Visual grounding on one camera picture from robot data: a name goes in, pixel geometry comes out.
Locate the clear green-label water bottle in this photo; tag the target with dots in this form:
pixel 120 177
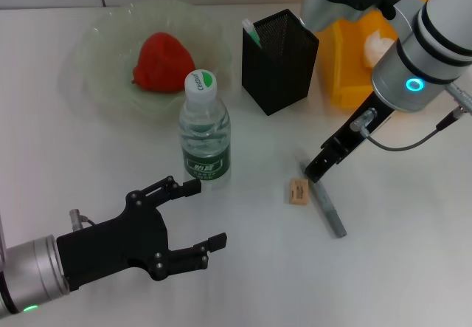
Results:
pixel 204 150

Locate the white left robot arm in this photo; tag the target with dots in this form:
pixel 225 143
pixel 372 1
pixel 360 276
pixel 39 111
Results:
pixel 33 271

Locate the green utility knife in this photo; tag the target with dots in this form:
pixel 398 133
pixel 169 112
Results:
pixel 252 33

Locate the red orange fruit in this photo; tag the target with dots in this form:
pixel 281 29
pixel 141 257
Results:
pixel 166 61

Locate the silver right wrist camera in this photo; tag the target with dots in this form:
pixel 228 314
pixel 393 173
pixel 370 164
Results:
pixel 332 6

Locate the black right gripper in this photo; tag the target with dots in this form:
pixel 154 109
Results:
pixel 372 113

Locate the tan eraser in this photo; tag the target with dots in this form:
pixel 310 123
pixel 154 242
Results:
pixel 298 192

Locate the pale green glass fruit plate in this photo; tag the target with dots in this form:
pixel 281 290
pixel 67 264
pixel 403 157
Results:
pixel 107 39

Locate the yellow plastic bin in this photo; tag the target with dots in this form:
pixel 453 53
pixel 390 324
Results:
pixel 343 83

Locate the black mesh pen holder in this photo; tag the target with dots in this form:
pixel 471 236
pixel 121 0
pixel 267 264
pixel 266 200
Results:
pixel 280 76

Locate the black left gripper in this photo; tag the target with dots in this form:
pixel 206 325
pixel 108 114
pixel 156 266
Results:
pixel 118 246

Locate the grey marker pen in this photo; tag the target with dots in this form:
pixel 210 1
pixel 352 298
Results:
pixel 330 212

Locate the white paper ball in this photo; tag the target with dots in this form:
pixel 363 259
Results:
pixel 374 50

